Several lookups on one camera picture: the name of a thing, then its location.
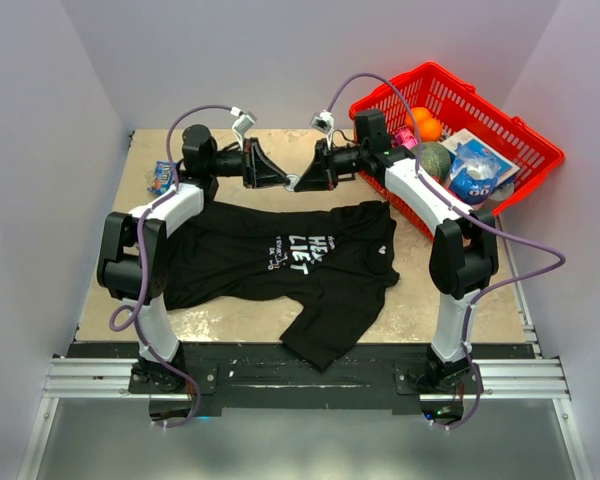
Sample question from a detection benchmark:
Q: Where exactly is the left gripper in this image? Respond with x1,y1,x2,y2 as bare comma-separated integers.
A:
207,138,291,189

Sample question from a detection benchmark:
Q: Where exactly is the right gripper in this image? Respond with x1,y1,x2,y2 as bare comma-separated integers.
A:
295,138,369,192

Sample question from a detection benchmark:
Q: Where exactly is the round iridescent brooch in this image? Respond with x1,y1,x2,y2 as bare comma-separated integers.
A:
284,174,300,192

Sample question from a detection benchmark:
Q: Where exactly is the black printed t-shirt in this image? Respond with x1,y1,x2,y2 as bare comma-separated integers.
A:
164,201,400,371

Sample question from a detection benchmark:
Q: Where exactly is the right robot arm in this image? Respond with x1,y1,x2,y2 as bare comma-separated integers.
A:
291,109,499,393

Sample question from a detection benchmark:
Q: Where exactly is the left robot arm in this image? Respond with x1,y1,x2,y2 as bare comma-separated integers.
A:
96,124,295,392

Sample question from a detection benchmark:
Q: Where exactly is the pink be you box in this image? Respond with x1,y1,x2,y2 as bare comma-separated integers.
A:
394,126,418,149

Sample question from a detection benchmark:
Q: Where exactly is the blue candy packet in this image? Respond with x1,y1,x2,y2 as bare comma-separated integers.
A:
147,161,179,196

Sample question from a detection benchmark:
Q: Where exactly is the green netted melon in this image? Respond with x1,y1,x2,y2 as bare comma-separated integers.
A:
420,142,452,183

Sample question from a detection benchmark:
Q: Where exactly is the upper orange fruit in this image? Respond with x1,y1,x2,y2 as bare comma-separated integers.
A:
405,107,431,130

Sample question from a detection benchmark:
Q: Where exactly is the orange fruit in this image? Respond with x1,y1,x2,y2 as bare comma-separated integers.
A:
405,107,431,130
417,117,443,142

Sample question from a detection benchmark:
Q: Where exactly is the lower orange fruit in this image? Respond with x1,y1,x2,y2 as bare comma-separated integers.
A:
417,117,443,142

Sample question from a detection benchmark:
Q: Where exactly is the blue plastic package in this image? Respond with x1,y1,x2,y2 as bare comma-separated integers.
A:
448,150,498,206

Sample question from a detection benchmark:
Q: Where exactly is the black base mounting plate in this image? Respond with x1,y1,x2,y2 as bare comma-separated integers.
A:
67,342,537,420

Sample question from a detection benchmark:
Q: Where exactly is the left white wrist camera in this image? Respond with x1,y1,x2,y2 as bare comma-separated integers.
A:
230,107,257,147

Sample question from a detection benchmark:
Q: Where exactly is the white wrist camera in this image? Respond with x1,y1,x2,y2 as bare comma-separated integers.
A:
310,110,335,145
230,107,257,147

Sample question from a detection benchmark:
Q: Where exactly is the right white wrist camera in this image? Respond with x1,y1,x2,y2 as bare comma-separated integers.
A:
310,110,335,145

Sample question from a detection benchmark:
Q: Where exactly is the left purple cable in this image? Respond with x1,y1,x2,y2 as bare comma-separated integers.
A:
108,103,241,429

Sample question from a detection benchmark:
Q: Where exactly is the purple cable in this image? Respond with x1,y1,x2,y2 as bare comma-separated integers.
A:
108,103,241,429
325,72,567,431

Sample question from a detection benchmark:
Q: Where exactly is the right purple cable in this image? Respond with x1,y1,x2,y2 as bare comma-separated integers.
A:
325,72,567,431

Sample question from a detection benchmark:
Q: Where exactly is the aluminium rail frame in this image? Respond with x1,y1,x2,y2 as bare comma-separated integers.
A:
18,288,593,479

